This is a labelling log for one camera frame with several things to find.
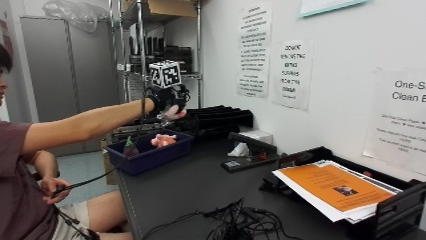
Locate white board teal edge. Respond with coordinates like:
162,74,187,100
298,0,370,19

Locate black devices on shelf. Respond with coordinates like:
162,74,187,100
127,35,194,75

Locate white cube with black markers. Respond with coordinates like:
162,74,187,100
147,59,183,90

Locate brown cardboard box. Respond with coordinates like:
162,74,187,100
122,0,199,20

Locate black paper tray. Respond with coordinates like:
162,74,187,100
258,145,426,240

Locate dark red toy green top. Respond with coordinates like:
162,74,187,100
122,135,141,158

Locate white crumpled tissue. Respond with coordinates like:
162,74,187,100
226,142,251,158

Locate blue plastic bin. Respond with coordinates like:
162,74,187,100
103,129,195,177

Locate pink orange soft toy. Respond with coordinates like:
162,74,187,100
149,133,178,149

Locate grey metal cabinet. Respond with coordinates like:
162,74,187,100
18,15,122,156

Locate metal wire shelf rack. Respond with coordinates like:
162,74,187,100
107,0,203,108

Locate clear plastic bag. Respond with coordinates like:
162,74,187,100
41,0,110,34

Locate black glove cable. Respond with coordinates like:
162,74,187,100
47,87,150,240

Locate wide wall notice sheet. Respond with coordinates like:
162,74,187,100
362,67,426,176

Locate paper stack orange top sheet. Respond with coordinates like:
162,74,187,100
270,159,403,225

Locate short wall notice large print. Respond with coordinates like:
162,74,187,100
271,39,314,112

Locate tall narrow wall notice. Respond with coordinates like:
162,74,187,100
235,2,272,100

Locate the person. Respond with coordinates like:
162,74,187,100
0,43,157,240

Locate small pale pink toy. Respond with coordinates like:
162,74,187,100
155,105,189,122

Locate black desk device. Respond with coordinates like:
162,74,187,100
219,131,280,174

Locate white cardboard box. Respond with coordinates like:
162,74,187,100
238,129,274,145

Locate tangle of black cables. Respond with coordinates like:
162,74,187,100
141,197,308,240

